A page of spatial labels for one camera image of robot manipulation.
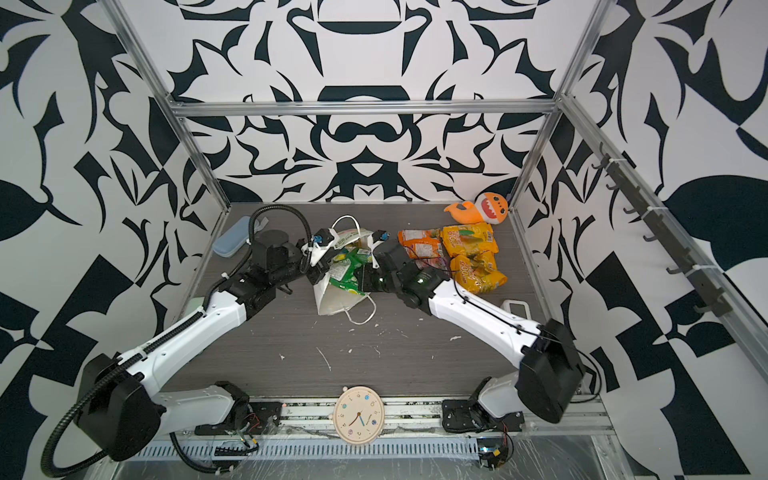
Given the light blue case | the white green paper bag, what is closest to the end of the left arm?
the white green paper bag

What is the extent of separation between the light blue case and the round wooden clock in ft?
2.01

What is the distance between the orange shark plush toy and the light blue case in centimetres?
77

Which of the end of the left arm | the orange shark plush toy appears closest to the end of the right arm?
the end of the left arm

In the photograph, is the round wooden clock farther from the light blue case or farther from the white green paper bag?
the light blue case

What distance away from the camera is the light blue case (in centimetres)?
104

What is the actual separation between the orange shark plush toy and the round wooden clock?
2.21 feet

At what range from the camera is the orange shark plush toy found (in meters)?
1.10

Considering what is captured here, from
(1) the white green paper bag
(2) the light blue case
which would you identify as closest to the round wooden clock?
(1) the white green paper bag
